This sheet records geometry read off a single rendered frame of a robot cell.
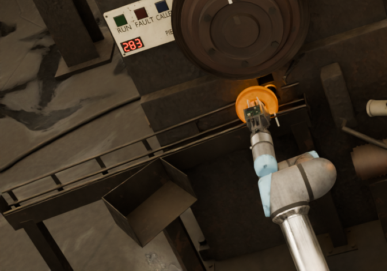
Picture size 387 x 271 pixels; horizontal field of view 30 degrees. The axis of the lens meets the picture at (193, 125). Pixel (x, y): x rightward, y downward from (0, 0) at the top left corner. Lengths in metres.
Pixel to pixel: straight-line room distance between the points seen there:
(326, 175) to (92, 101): 3.03
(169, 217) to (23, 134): 2.55
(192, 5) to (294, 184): 0.71
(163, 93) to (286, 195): 0.84
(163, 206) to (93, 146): 1.86
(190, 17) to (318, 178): 0.71
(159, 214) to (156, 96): 0.45
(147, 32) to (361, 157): 0.89
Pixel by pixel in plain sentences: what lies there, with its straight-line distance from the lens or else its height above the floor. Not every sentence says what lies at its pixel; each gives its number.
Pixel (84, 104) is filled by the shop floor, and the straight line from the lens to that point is 4.97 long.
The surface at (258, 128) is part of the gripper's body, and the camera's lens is 2.50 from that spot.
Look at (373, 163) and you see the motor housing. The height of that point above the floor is 0.50.
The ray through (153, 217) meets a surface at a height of 0.60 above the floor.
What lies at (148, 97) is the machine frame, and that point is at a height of 0.87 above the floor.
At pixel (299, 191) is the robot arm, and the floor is 0.82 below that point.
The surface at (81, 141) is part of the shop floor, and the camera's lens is 4.57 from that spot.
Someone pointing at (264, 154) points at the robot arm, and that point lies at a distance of 2.43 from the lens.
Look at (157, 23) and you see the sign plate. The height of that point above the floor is 1.14.
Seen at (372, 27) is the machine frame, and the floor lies 0.87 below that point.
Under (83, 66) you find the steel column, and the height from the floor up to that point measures 0.03.
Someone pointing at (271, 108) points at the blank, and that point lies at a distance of 2.68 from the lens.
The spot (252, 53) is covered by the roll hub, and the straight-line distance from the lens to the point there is 2.45.
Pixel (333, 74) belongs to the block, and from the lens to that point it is 2.62.
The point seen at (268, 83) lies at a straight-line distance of 2.75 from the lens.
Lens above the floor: 2.13
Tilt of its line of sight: 31 degrees down
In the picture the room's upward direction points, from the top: 24 degrees counter-clockwise
